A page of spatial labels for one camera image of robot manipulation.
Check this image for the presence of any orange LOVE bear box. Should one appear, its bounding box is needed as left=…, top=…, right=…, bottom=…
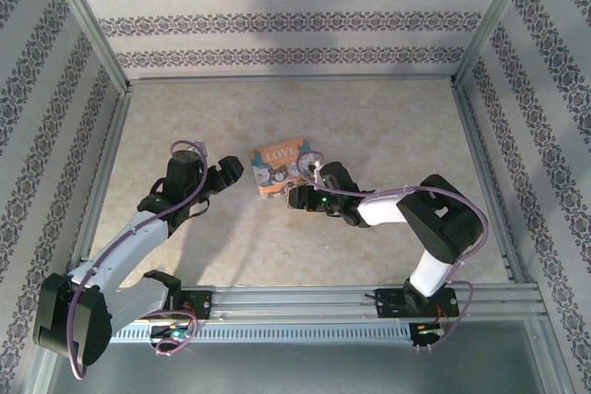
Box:
left=248, top=136, right=320, bottom=202

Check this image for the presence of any aluminium table side rail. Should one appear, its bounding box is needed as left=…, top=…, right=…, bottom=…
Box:
left=451, top=79, right=539, bottom=285
left=67, top=84, right=134, bottom=289

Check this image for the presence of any aluminium mounting rail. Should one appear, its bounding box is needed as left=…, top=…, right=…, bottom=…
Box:
left=43, top=282, right=549, bottom=324

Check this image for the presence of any aluminium table back rail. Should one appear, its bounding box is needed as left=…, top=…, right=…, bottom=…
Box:
left=125, top=74, right=458, bottom=87

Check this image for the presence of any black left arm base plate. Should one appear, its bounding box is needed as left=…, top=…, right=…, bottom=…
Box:
left=138, top=290, right=213, bottom=321

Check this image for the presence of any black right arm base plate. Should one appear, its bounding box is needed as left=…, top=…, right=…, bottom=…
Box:
left=364, top=287, right=461, bottom=319

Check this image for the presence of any grey slotted cable duct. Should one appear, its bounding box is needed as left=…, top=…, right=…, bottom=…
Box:
left=110, top=323, right=412, bottom=344

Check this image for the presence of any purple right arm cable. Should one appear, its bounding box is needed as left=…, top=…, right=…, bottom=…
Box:
left=296, top=149, right=490, bottom=350

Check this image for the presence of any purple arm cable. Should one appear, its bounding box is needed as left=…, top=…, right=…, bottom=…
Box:
left=66, top=138, right=208, bottom=380
left=296, top=149, right=490, bottom=350

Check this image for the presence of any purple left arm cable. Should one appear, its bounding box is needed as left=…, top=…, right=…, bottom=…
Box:
left=66, top=138, right=208, bottom=380

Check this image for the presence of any aluminium frame post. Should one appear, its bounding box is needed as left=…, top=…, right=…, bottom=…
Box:
left=41, top=0, right=131, bottom=91
left=452, top=0, right=541, bottom=87

